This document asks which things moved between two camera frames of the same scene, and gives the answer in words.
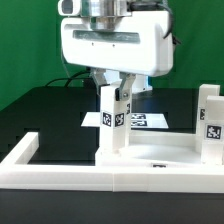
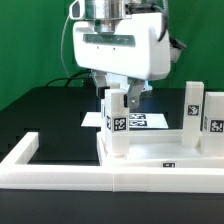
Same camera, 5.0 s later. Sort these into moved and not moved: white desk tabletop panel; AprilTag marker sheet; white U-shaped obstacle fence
Moved: white desk tabletop panel
Not moved: white U-shaped obstacle fence; AprilTag marker sheet
